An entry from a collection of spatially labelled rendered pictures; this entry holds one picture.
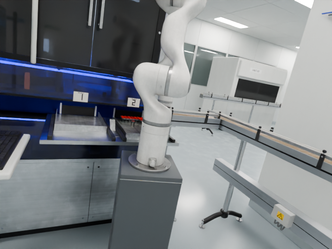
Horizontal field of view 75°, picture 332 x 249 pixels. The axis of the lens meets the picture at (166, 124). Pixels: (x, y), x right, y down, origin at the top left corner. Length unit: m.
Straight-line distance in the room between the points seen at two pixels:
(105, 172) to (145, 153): 0.77
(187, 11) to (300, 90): 1.59
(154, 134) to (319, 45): 1.82
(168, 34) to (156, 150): 0.47
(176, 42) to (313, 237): 1.34
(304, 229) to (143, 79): 1.31
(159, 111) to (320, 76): 1.69
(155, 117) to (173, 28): 0.36
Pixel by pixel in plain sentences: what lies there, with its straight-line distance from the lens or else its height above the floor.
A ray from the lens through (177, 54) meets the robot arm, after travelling 0.88.
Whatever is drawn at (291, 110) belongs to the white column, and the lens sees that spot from 2.35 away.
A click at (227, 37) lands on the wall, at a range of 7.75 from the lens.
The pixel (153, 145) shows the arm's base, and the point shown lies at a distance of 0.88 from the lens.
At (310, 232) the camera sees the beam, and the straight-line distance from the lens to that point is 1.65.
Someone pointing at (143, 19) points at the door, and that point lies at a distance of 1.52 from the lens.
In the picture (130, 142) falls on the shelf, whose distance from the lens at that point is 1.13.
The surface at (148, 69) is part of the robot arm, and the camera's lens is 0.85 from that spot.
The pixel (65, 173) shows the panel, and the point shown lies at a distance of 1.61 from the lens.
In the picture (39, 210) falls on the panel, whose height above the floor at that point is 0.23.
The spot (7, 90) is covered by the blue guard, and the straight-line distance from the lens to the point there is 1.46.
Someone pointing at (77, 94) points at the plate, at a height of 1.03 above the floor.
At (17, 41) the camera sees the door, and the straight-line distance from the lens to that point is 1.45.
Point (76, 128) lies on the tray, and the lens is 1.21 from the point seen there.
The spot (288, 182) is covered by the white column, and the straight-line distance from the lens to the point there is 2.38.
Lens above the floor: 1.26
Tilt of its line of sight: 13 degrees down
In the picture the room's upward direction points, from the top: 10 degrees clockwise
